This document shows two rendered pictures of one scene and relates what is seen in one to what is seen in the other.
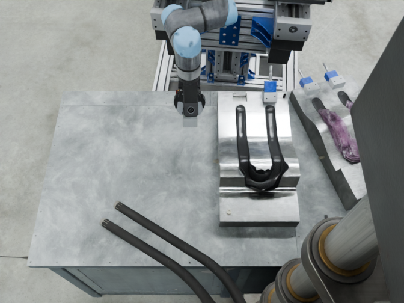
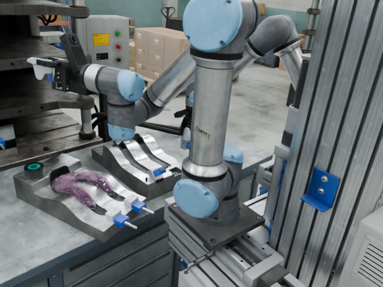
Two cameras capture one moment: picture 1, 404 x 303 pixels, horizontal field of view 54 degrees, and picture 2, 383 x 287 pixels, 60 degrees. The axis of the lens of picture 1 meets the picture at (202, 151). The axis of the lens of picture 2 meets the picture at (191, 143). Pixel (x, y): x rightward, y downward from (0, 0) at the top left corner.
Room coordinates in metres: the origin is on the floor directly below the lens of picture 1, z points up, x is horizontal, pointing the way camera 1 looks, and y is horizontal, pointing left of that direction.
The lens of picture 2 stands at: (1.90, -1.06, 1.69)
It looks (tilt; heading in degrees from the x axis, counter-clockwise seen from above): 26 degrees down; 135
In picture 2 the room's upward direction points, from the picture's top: 5 degrees clockwise
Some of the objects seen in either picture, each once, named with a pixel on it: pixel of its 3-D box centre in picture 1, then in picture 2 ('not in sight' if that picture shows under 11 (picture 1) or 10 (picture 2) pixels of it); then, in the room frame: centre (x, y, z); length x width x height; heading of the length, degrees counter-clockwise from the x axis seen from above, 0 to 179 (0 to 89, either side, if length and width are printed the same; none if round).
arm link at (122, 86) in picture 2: not in sight; (121, 85); (1.15, -0.59, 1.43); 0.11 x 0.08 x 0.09; 20
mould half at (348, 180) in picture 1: (351, 133); (80, 192); (0.75, -0.55, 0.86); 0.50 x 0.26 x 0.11; 17
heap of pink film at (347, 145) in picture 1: (353, 127); (81, 183); (0.75, -0.54, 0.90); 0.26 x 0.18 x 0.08; 17
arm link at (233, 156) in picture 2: not in sight; (221, 167); (1.36, -0.38, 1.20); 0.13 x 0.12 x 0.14; 110
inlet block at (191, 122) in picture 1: (190, 107); (192, 146); (0.82, 0.04, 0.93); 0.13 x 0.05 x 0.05; 0
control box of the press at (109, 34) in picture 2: not in sight; (105, 127); (-0.03, 0.02, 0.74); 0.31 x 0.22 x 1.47; 90
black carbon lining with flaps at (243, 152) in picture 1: (260, 142); (138, 151); (0.68, -0.20, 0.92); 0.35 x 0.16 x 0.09; 0
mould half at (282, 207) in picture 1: (255, 152); (138, 158); (0.67, -0.19, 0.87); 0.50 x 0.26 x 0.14; 0
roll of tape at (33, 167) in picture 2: not in sight; (34, 169); (0.59, -0.67, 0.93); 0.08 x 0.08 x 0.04
